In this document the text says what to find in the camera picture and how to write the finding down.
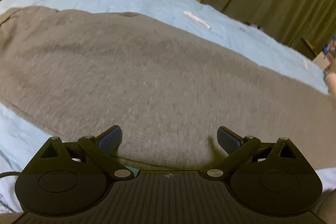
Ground grey knit pants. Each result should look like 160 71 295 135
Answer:
1 6 335 170

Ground light blue cartoon bedsheet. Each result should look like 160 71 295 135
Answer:
1 0 335 217

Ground black cable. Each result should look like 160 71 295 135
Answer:
0 171 22 179

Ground cluttered side shelf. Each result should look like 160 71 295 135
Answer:
301 35 335 73

